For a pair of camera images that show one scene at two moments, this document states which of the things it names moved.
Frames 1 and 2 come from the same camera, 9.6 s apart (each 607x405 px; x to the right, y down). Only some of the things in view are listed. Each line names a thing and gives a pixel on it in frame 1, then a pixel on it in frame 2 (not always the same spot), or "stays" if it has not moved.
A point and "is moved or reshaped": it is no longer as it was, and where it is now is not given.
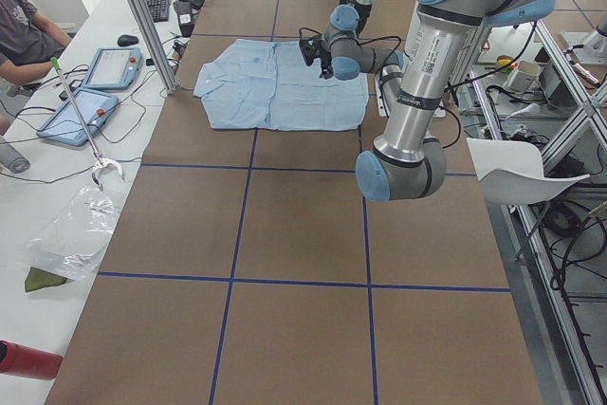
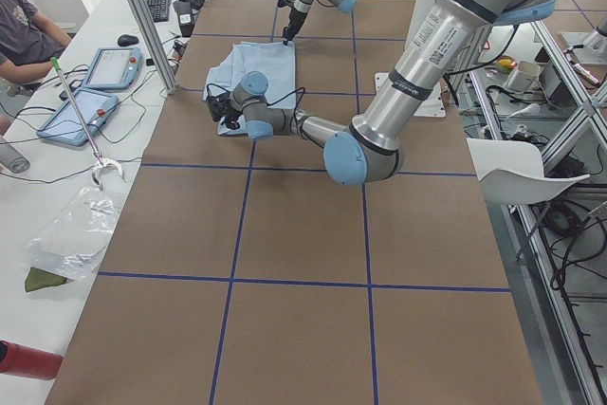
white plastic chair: [512, 172] stays
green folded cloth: [36, 278] stays
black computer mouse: [127, 40] stays
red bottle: [20, 360] stays
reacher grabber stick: [99, 163] stays
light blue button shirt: [266, 85] is moved or reshaped
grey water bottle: [13, 159] stays
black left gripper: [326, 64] to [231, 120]
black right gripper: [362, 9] to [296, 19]
